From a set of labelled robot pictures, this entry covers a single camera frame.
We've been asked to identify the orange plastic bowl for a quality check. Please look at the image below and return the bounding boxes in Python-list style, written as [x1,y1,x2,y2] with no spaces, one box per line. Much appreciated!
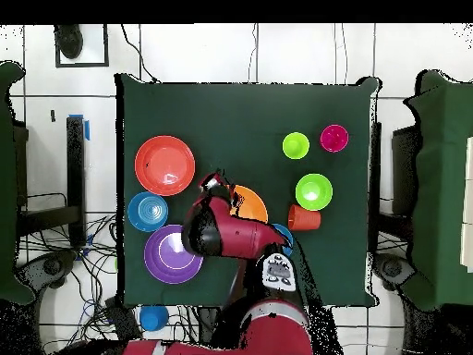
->
[228,184,270,225]

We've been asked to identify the orange-red plastic cup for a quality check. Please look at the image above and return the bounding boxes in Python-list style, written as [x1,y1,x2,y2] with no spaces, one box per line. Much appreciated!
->
[287,203,322,232]

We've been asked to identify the red-orange plastic bowl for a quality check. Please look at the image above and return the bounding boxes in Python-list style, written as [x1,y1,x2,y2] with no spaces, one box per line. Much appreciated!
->
[134,135,196,197]

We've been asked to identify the blue plastic bowl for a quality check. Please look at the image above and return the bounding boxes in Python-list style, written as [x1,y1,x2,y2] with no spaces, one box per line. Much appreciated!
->
[271,223,295,257]
[127,190,170,233]

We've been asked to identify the dark green tablecloth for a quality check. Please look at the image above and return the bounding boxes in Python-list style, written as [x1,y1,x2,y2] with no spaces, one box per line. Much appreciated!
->
[115,72,382,310]

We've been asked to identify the purple plastic bowl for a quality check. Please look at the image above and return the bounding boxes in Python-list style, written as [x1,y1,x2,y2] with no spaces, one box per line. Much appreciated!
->
[143,224,205,285]

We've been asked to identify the green plastic cup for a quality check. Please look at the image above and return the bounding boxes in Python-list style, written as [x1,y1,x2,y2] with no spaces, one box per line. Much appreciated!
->
[282,131,310,161]

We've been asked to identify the green plastic bowl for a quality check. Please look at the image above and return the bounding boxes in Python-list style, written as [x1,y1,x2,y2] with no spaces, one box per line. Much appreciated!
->
[294,173,334,212]

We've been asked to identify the crimson pink plastic cup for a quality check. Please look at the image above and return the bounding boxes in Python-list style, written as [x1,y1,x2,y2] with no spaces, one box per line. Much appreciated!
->
[319,124,350,153]

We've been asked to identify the blue plastic cup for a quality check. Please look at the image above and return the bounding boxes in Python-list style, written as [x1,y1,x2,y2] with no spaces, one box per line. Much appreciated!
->
[139,305,170,333]

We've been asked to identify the black box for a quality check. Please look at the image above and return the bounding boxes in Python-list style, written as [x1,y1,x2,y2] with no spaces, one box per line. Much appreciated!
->
[104,297,143,341]

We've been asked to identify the dark grey office chair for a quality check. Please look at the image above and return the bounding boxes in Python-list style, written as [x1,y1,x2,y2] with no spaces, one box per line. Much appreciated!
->
[16,249,79,297]
[372,252,417,291]

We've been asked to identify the black furniture panel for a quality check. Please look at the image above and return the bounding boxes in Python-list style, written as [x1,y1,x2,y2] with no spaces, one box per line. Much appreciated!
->
[12,119,30,208]
[391,125,420,215]

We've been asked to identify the green cloth side table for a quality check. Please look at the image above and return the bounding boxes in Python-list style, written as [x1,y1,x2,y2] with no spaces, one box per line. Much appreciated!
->
[0,60,36,306]
[402,69,473,312]

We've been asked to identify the beige boxes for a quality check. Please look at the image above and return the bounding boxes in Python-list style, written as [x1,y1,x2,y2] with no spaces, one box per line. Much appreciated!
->
[459,136,473,274]

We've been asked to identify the black frame with blue tape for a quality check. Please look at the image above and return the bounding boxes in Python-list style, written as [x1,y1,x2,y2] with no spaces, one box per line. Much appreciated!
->
[16,115,91,248]

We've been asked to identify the thin black cable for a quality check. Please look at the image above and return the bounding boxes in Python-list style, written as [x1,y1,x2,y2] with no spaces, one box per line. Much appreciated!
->
[334,23,347,84]
[120,23,161,83]
[248,23,259,83]

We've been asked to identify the black post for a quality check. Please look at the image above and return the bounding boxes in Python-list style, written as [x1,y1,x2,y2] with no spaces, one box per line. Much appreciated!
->
[370,121,382,208]

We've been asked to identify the tangle of cables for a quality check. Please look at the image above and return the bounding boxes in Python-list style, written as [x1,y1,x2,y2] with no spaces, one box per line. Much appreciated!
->
[18,191,208,355]

